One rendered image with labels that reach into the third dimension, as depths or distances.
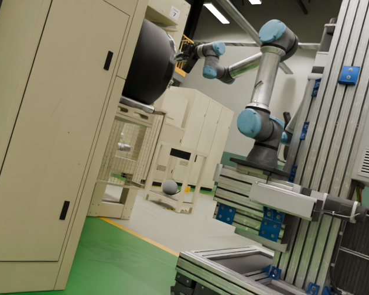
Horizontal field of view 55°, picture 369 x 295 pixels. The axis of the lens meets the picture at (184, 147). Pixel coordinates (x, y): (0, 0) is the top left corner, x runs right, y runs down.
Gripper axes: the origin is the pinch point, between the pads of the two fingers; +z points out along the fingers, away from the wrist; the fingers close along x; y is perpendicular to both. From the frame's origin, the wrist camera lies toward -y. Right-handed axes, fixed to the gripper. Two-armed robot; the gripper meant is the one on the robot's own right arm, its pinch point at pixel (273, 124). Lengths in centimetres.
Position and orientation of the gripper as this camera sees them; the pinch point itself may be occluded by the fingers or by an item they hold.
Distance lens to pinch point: 264.8
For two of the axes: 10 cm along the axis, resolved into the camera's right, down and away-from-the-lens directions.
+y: -1.5, 9.9, 0.3
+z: -4.6, -1.0, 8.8
